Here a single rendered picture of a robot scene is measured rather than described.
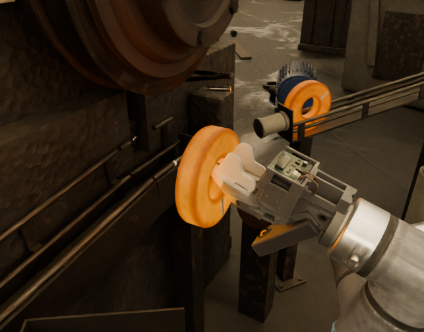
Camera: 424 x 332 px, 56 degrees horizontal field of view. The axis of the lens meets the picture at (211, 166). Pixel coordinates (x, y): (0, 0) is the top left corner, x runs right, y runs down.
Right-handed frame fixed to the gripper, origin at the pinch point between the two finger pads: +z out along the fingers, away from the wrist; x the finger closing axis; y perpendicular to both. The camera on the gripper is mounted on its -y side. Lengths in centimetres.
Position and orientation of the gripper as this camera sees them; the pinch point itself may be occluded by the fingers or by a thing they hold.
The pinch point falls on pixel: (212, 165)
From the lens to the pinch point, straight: 59.8
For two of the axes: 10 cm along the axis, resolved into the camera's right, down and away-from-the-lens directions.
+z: -8.4, -4.8, 2.8
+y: 2.3, -7.6, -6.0
